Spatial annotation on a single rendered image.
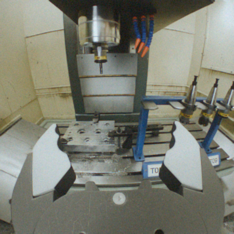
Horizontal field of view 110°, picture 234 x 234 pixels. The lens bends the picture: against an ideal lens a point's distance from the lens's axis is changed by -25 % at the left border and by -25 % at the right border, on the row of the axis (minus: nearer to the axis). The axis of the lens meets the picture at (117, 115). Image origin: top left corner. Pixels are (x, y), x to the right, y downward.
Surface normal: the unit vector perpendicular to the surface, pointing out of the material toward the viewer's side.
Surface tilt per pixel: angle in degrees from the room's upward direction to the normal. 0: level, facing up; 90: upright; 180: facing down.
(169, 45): 90
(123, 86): 89
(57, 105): 90
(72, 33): 90
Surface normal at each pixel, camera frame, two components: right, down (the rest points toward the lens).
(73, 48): 0.03, 0.47
